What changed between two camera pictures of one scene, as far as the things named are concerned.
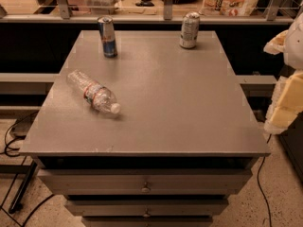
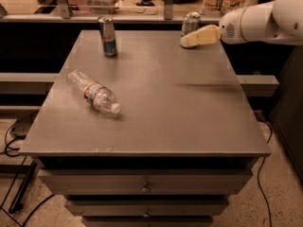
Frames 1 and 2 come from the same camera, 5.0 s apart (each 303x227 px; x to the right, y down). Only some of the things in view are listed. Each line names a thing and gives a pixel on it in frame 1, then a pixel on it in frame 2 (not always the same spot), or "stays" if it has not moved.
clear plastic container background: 102,0 stays
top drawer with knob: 146,182 stays
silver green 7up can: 190,26 stays
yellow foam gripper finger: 287,104 to 235,29
